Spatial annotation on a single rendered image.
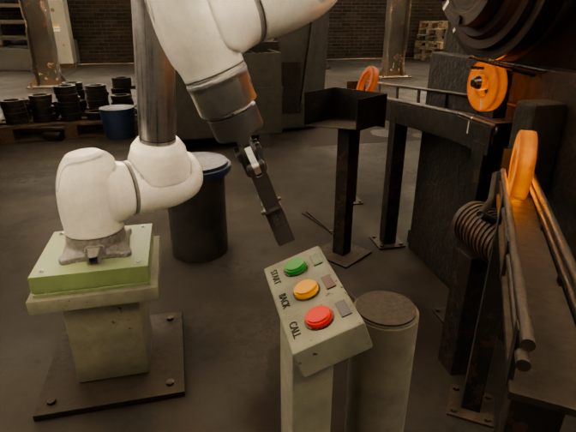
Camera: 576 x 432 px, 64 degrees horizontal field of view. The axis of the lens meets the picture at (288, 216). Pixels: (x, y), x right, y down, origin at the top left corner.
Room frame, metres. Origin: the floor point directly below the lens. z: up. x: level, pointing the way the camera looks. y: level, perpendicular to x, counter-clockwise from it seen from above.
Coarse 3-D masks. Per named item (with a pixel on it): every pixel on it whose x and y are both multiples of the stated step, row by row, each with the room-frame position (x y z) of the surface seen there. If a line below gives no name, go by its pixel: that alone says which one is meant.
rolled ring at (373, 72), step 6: (372, 66) 2.47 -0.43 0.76; (366, 72) 2.51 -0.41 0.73; (372, 72) 2.43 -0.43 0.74; (378, 72) 2.43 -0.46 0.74; (360, 78) 2.55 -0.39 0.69; (366, 78) 2.53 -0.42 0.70; (372, 78) 2.40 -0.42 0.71; (360, 84) 2.53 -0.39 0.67; (372, 84) 2.39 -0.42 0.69; (366, 90) 2.41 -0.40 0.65; (372, 90) 2.39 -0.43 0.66
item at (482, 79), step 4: (476, 76) 1.44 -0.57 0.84; (480, 76) 1.43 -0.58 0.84; (484, 76) 1.44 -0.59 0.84; (508, 76) 1.45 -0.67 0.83; (512, 76) 1.45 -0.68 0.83; (472, 80) 1.44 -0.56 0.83; (476, 80) 1.43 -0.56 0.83; (480, 80) 1.43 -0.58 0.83; (484, 80) 1.43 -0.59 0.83; (488, 80) 1.43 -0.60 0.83; (508, 80) 1.44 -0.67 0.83; (472, 84) 1.44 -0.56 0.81; (476, 84) 1.43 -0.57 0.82; (480, 84) 1.42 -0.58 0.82; (484, 84) 1.43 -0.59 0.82; (488, 84) 1.43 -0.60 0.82; (508, 84) 1.44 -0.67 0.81; (476, 88) 1.44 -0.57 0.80; (480, 88) 1.43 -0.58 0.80; (484, 88) 1.43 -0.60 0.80; (488, 88) 1.44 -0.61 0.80; (508, 88) 1.46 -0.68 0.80
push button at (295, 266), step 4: (292, 260) 0.71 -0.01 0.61; (296, 260) 0.71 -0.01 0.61; (300, 260) 0.71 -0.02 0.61; (304, 260) 0.71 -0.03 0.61; (288, 264) 0.71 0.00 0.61; (292, 264) 0.70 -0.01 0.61; (296, 264) 0.70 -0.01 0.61; (300, 264) 0.69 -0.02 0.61; (304, 264) 0.70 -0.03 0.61; (284, 268) 0.70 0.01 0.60; (288, 268) 0.69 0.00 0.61; (292, 268) 0.69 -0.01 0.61; (296, 268) 0.69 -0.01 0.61; (300, 268) 0.69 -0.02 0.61; (304, 268) 0.69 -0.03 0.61; (288, 272) 0.69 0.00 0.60; (292, 272) 0.68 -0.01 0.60; (296, 272) 0.68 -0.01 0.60; (300, 272) 0.68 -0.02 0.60
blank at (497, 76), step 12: (480, 72) 1.46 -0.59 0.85; (492, 72) 1.41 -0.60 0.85; (504, 72) 1.39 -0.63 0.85; (468, 84) 1.51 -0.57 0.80; (492, 84) 1.40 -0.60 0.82; (504, 84) 1.38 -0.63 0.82; (468, 96) 1.50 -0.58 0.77; (480, 96) 1.45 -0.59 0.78; (492, 96) 1.39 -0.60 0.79; (504, 96) 1.38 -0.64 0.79; (480, 108) 1.44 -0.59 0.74; (492, 108) 1.41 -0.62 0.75
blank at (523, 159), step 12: (528, 132) 0.96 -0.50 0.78; (516, 144) 0.99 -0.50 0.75; (528, 144) 0.92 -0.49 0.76; (516, 156) 0.95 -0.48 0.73; (528, 156) 0.90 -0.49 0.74; (516, 168) 0.90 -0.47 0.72; (528, 168) 0.89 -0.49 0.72; (516, 180) 0.90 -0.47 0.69; (528, 180) 0.89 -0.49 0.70; (516, 192) 0.91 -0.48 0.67; (528, 192) 0.90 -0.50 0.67
